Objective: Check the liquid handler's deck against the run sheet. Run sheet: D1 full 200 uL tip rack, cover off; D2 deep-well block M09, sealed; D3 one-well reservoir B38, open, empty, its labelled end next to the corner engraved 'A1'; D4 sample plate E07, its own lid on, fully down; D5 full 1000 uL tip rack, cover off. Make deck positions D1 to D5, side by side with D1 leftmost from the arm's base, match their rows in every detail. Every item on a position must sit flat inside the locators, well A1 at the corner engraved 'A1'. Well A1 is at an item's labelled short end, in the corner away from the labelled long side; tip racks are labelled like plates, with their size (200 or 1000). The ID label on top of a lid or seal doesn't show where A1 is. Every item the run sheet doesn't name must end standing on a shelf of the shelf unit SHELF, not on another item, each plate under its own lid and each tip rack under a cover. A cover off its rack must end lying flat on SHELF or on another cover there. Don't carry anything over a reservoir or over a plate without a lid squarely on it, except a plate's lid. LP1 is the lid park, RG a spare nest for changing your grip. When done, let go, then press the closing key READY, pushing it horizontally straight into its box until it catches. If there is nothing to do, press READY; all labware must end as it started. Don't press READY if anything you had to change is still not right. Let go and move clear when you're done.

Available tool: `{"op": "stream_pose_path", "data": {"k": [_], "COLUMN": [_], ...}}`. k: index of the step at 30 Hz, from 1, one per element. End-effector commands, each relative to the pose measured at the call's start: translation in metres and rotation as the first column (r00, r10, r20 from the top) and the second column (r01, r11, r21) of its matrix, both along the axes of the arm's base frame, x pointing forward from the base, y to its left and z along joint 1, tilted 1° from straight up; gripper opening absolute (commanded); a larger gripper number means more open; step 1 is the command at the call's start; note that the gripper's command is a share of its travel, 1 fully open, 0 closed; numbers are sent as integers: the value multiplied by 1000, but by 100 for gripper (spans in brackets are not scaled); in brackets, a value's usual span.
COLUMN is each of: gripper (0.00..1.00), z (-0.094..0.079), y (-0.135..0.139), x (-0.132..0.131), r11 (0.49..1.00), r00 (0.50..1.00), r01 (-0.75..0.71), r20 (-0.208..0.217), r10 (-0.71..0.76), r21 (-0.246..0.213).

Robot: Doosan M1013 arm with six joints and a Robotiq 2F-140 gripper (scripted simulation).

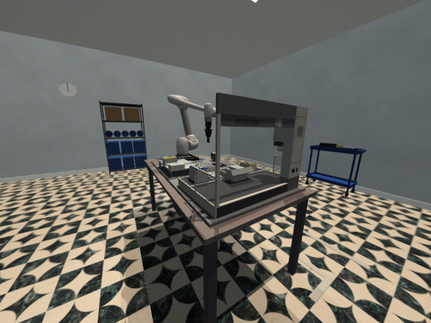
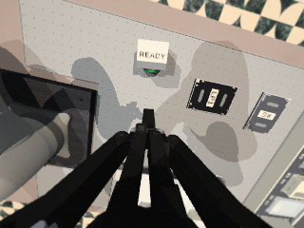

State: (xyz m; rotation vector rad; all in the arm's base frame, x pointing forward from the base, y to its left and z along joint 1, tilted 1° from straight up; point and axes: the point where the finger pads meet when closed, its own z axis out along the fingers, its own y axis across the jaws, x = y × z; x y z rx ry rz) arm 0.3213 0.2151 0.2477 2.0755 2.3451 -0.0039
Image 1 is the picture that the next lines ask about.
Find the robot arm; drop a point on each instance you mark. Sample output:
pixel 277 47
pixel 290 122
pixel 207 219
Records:
pixel 189 142

